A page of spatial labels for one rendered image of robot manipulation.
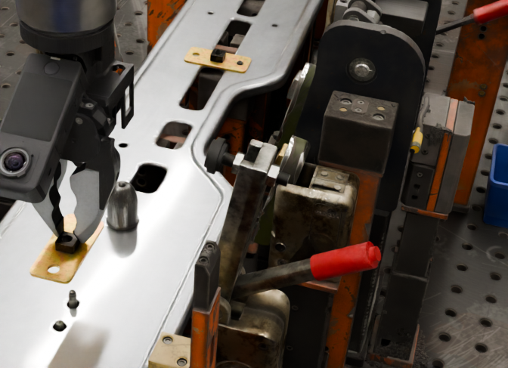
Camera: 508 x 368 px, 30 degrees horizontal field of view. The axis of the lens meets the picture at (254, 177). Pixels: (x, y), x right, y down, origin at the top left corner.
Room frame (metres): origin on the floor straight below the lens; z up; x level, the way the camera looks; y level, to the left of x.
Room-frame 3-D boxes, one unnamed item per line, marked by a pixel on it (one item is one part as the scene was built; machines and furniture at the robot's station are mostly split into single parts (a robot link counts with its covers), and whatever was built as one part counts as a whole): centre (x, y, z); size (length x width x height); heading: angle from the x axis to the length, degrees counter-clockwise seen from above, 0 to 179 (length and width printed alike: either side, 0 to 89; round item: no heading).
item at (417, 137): (0.83, -0.17, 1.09); 0.10 x 0.01 x 0.01; 168
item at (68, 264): (0.61, 0.16, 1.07); 0.08 x 0.04 x 0.01; 168
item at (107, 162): (0.61, 0.13, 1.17); 0.05 x 0.02 x 0.09; 78
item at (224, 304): (0.56, 0.02, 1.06); 0.03 x 0.01 x 0.03; 78
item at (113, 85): (0.65, 0.15, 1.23); 0.09 x 0.08 x 0.12; 168
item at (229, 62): (1.07, 0.06, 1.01); 0.08 x 0.04 x 0.01; 78
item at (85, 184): (0.64, 0.13, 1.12); 0.06 x 0.03 x 0.09; 168
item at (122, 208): (0.74, 0.13, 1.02); 0.03 x 0.03 x 0.07
